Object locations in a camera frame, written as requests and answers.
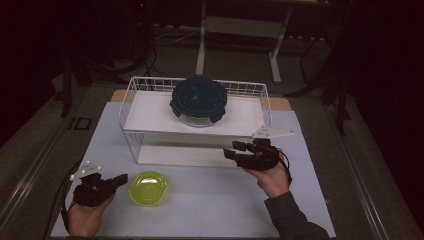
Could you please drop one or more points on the person's right hand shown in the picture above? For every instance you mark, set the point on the person's right hand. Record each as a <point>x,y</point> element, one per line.
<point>273,181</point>

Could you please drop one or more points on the dark equipment tower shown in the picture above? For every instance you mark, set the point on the dark equipment tower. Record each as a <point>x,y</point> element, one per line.
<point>141,30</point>

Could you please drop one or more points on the yellow-green plastic bowl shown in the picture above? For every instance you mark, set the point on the yellow-green plastic bowl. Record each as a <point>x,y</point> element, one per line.
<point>148,188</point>

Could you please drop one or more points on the black metal stand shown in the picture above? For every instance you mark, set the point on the black metal stand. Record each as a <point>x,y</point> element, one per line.
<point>68,86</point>
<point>341,100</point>

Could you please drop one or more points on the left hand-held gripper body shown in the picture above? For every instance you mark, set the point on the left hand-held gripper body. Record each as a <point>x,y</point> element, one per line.
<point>91,193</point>

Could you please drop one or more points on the pale blue table mat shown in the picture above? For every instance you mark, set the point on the pale blue table mat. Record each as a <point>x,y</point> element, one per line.
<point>200,216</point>

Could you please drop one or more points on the person's left hand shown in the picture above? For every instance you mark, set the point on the person's left hand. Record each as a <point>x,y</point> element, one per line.
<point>85,218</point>

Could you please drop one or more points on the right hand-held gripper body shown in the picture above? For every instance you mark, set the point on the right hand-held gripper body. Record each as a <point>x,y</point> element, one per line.
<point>261,156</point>

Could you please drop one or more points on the metal floor rail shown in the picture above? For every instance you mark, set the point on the metal floor rail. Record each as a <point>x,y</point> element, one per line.
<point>31,173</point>
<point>361,173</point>

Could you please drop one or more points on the white metal table frame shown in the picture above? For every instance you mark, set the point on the white metal table frame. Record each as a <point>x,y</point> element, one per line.
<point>240,26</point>

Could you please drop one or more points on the round container with dark lid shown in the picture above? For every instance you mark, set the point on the round container with dark lid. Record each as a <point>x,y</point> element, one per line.
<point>199,98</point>

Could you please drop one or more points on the black floor socket box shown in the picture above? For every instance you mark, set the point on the black floor socket box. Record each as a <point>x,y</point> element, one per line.
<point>80,123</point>

